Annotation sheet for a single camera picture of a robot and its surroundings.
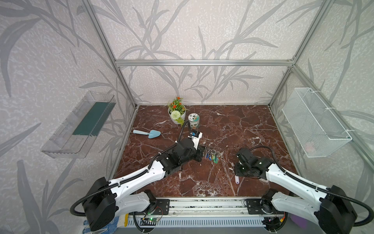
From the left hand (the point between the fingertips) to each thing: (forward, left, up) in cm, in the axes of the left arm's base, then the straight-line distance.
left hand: (207, 144), depth 76 cm
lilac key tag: (-13, -18, -18) cm, 29 cm away
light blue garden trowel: (+18, +37, -20) cm, 46 cm away
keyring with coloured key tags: (-4, -3, -4) cm, 7 cm away
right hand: (-6, -17, -15) cm, 23 cm away
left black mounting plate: (-27, +23, -18) cm, 40 cm away
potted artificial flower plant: (+27, +19, -5) cm, 33 cm away
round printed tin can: (+26, +7, -12) cm, 30 cm away
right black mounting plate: (-26, -24, -17) cm, 39 cm away
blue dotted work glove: (-35, +46, -18) cm, 60 cm away
